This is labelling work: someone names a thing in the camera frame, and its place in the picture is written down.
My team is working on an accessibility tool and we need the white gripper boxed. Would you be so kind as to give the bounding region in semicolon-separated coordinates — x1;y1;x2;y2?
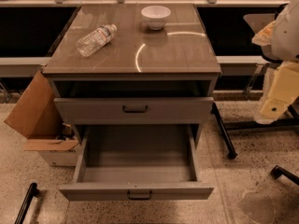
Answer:
253;0;299;125

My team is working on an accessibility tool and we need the clear plastic water bottle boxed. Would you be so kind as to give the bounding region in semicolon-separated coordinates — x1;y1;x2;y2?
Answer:
76;24;117;57

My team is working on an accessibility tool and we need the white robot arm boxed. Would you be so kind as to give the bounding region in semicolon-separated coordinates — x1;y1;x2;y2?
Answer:
252;0;299;124

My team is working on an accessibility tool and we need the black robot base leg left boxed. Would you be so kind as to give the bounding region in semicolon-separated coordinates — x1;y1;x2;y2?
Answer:
14;182;39;224

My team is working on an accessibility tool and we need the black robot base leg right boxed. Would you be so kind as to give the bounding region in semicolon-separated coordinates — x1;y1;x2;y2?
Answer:
270;165;299;185

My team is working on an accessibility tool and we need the grey drawer cabinet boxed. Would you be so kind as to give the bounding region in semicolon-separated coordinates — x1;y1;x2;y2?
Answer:
42;3;222;202

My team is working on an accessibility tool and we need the grey open lower drawer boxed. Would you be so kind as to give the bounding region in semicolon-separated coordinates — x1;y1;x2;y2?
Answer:
59;125;214;201

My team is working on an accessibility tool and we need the grey upper closed drawer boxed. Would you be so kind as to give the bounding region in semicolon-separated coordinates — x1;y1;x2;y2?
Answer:
54;97;213;125

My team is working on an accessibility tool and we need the black folding table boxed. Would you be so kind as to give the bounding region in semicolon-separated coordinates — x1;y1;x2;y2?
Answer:
211;13;299;159

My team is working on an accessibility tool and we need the white ceramic bowl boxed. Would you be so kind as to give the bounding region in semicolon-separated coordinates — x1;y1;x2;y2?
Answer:
141;6;171;30

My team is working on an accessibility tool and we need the brown cardboard box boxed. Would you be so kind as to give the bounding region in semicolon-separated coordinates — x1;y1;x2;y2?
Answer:
5;72;81;167

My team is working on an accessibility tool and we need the black upper drawer handle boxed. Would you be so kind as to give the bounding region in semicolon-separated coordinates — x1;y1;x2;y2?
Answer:
122;105;149;114

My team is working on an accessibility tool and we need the black drawer handle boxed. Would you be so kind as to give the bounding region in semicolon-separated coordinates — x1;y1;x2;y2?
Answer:
122;105;149;114
127;190;152;201

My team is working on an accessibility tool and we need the black lower drawer handle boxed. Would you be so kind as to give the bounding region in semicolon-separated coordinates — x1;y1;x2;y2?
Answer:
127;190;152;201

